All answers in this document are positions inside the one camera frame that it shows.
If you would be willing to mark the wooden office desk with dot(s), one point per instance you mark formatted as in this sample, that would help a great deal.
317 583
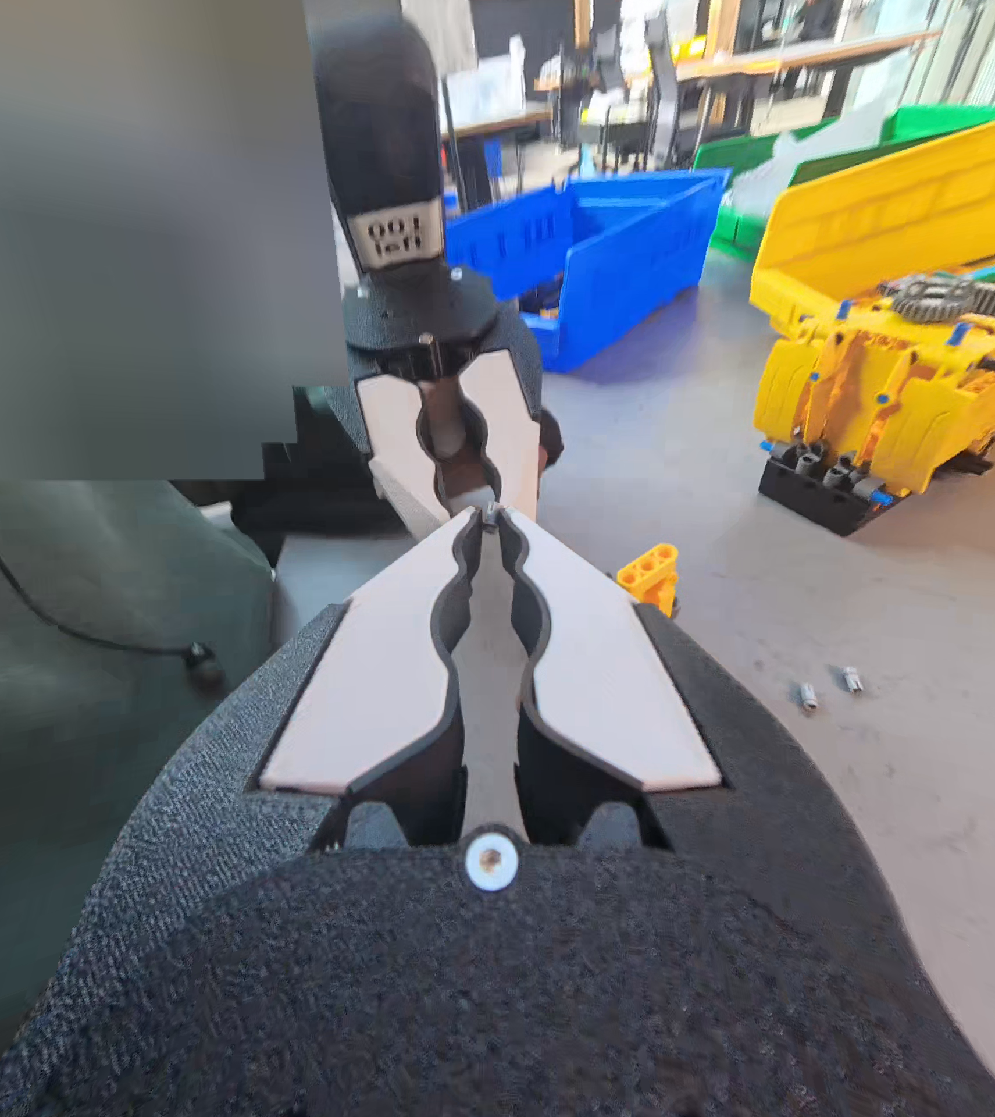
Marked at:
811 57

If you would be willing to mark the green plastic bin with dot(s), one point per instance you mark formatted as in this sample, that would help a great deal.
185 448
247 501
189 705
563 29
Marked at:
951 122

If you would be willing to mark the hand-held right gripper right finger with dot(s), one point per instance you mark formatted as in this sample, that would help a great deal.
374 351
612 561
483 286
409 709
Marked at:
619 698

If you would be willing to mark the yellow lego panel piece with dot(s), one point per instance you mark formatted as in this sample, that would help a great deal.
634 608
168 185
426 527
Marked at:
650 576

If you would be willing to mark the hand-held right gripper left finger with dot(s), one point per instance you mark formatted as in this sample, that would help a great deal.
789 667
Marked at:
366 698

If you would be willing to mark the person's green sweatshirt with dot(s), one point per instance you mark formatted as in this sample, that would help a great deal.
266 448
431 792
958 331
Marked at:
70 785

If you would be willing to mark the person's left hand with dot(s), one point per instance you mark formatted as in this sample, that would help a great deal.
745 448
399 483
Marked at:
551 441

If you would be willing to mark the clear bubble wrap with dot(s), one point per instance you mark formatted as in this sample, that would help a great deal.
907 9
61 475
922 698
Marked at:
776 174

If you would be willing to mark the yellow lego vehicle model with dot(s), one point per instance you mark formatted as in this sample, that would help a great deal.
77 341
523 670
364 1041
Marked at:
898 410

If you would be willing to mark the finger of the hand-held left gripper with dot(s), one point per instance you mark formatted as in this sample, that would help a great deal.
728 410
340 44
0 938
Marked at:
392 436
510 419

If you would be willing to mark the blue plastic bin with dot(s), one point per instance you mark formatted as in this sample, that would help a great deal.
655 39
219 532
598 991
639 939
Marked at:
637 253

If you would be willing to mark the large yellow plastic bin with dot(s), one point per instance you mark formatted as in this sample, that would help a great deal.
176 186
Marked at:
898 209

